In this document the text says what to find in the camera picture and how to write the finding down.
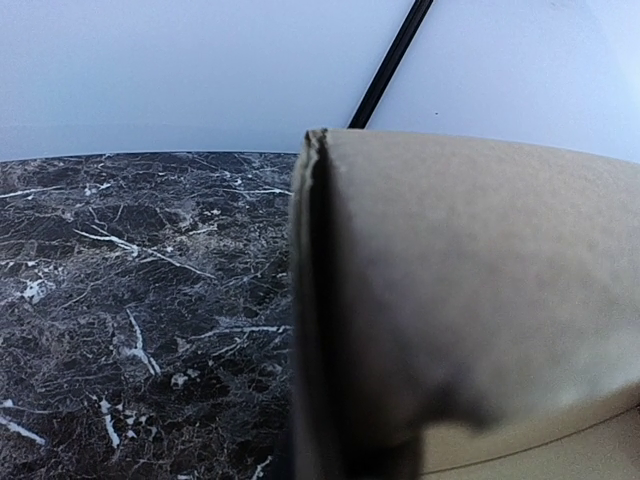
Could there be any brown cardboard box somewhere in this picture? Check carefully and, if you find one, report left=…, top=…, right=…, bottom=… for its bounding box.
left=289, top=129, right=639, bottom=479

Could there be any right black frame post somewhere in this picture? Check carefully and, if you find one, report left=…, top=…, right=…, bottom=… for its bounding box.
left=347, top=0, right=434, bottom=130

